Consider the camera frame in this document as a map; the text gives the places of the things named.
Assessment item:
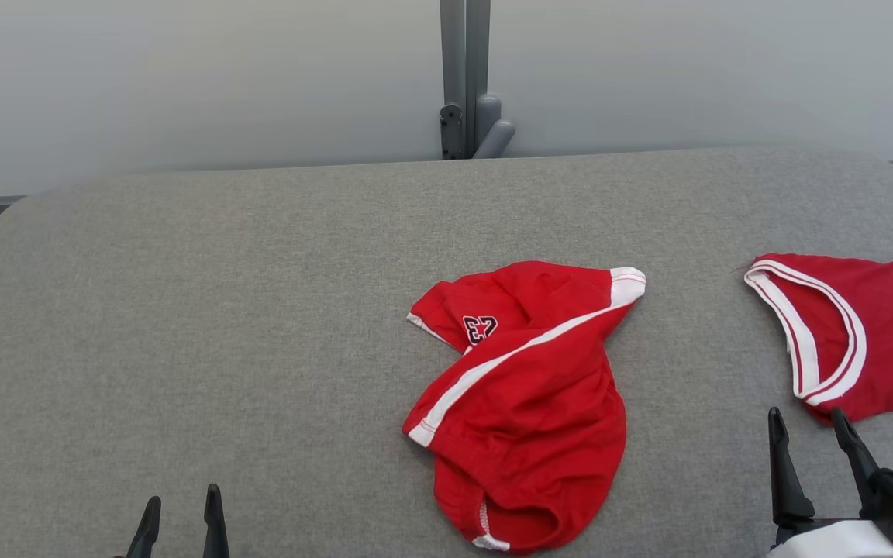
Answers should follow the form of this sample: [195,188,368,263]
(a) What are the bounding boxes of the red shorts with white stripe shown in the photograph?
[402,260,646,554]

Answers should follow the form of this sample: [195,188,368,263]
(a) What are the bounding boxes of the grey fabric sofa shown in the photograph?
[0,144,893,558]

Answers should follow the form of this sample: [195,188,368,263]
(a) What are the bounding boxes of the red and white jersey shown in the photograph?
[743,253,893,425]

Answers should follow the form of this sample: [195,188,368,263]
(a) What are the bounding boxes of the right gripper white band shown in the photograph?
[767,407,893,558]

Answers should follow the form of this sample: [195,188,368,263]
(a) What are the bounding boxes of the grey metal partition post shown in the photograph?
[439,0,516,160]

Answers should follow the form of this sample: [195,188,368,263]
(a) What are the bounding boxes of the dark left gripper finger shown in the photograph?
[126,496,163,558]
[202,484,231,558]

